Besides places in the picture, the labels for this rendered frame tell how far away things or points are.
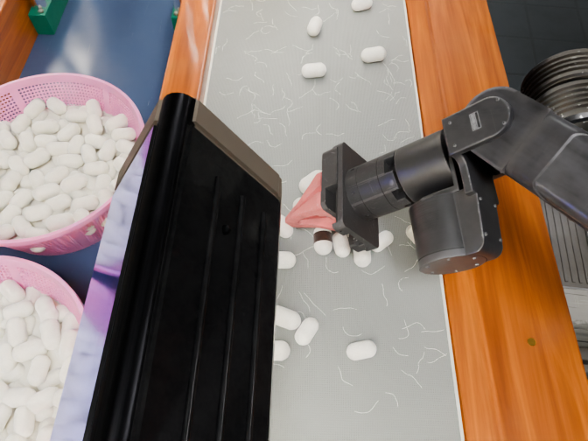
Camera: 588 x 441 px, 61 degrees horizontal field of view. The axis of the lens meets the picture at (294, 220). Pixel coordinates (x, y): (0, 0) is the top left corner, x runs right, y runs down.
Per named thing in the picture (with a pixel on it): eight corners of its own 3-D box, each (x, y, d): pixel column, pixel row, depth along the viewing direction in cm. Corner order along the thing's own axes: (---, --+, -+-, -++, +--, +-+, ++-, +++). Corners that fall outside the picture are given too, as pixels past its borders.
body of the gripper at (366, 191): (326, 229, 48) (394, 206, 44) (328, 146, 54) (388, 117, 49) (364, 254, 53) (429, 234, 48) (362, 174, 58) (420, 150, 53)
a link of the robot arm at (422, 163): (472, 136, 49) (446, 114, 44) (487, 202, 46) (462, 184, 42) (408, 163, 53) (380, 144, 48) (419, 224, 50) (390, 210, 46)
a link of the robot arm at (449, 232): (544, 124, 45) (503, 87, 39) (581, 245, 41) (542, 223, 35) (429, 174, 53) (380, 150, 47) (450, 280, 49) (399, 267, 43)
